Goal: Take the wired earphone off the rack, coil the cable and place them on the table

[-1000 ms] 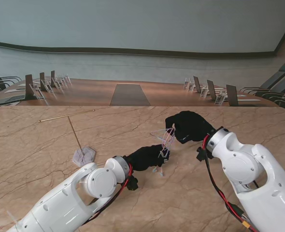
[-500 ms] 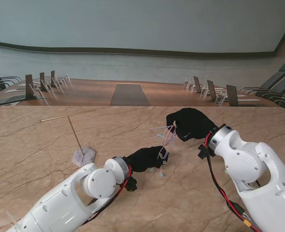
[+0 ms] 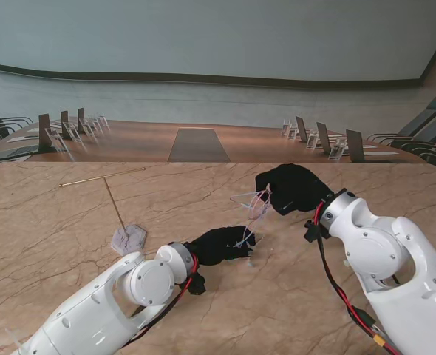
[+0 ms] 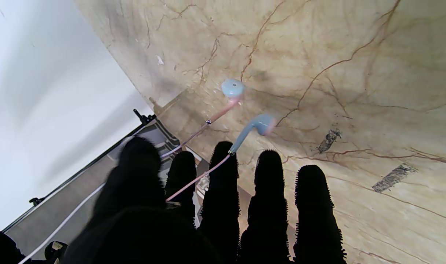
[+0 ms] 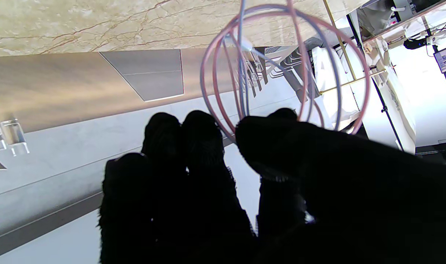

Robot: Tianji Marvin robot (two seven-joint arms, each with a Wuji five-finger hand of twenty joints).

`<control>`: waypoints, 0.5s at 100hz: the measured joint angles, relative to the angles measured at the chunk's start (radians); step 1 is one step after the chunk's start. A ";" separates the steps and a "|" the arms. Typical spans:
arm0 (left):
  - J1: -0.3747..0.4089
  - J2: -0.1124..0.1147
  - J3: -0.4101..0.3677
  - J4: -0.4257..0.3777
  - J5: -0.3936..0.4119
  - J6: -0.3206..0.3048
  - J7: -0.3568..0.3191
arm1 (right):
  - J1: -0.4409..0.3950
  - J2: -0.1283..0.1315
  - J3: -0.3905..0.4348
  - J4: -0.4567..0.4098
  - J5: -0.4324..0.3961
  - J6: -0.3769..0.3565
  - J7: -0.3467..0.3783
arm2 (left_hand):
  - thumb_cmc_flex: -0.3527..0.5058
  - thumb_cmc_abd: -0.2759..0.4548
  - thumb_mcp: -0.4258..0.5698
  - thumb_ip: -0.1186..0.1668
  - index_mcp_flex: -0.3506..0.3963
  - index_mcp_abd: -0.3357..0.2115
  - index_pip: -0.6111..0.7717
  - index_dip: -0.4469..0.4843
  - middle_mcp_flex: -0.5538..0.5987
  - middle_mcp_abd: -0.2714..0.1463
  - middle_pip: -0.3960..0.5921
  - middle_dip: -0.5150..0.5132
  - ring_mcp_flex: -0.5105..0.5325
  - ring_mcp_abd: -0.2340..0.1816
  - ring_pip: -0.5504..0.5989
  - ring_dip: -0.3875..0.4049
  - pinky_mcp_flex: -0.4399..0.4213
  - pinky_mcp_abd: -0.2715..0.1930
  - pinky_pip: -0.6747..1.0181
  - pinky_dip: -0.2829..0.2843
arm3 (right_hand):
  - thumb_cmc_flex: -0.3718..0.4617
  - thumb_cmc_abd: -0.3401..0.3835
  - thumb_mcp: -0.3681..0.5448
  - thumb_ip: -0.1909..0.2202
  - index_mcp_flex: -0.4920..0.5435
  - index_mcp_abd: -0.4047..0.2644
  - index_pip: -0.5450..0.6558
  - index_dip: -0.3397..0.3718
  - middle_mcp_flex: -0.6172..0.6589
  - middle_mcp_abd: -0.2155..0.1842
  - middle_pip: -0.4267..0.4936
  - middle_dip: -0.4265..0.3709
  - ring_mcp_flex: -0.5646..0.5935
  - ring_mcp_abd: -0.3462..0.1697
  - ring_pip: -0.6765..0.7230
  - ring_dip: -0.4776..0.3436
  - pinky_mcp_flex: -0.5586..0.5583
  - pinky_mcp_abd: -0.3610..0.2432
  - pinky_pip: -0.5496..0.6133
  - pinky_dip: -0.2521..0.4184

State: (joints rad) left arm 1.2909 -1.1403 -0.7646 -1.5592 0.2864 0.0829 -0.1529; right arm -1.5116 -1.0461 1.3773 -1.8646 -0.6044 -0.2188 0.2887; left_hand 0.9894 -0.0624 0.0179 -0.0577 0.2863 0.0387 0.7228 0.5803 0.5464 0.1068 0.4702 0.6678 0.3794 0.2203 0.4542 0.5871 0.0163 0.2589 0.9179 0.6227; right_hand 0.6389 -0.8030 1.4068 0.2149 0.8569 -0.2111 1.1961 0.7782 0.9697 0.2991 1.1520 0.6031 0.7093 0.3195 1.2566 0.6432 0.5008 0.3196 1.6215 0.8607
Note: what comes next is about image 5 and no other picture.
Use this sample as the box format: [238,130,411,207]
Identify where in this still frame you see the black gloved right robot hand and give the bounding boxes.
[98,107,446,264]

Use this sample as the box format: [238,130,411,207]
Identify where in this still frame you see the thin black tripod pole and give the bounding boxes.
[346,14,406,151]

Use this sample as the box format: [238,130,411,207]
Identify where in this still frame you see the dark conference chair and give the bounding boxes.
[269,46,313,103]

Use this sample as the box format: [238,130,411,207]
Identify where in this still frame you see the light wooden shelf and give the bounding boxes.
[362,0,446,50]

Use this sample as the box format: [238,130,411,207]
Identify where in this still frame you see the brown conference table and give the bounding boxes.
[0,47,245,133]

